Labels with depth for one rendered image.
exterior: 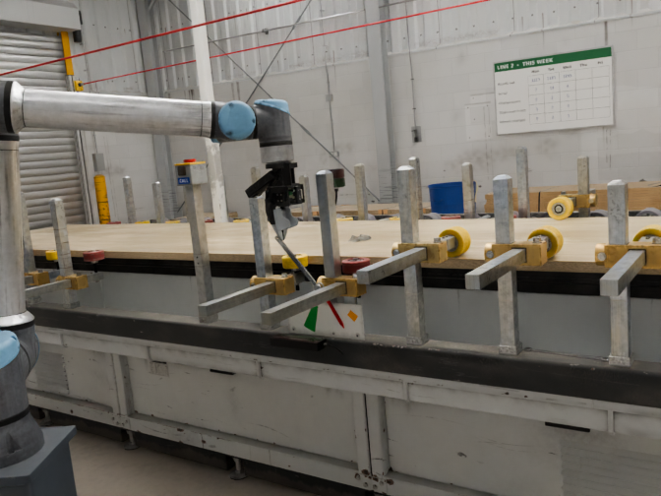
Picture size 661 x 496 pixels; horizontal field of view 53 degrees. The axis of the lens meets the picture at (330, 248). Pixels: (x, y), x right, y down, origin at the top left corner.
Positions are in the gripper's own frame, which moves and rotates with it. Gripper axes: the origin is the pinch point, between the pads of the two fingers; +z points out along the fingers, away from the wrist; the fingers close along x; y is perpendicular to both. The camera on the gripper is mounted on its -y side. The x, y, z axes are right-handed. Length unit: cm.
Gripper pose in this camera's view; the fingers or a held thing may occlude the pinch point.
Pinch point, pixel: (279, 235)
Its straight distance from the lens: 183.5
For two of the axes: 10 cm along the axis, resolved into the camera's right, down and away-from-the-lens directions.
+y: 8.3, 0.0, -5.6
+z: 1.0, 9.8, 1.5
